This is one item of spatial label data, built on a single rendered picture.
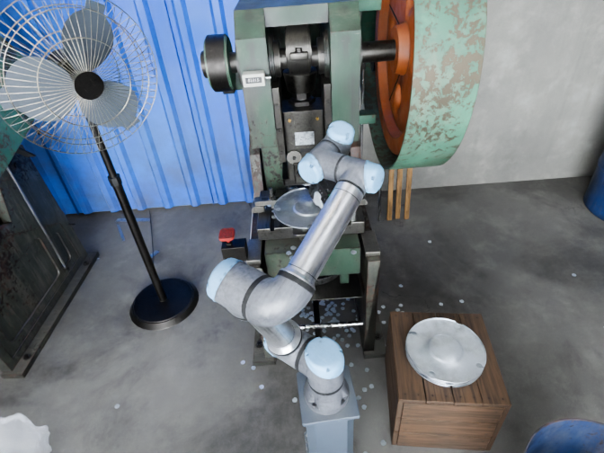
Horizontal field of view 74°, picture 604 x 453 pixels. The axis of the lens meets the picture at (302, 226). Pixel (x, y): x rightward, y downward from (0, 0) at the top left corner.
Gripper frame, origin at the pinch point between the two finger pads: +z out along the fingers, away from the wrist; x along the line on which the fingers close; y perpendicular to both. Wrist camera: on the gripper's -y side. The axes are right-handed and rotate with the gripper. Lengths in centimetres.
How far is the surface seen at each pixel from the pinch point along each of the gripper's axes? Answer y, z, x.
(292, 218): -7.9, 19.7, -2.7
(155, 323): -30, 109, -64
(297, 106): -32.7, -12.4, 9.4
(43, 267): -91, 111, -107
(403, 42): -21, -38, 40
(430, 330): 52, 39, 29
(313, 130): -23.9, -7.3, 11.9
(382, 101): -30, -4, 51
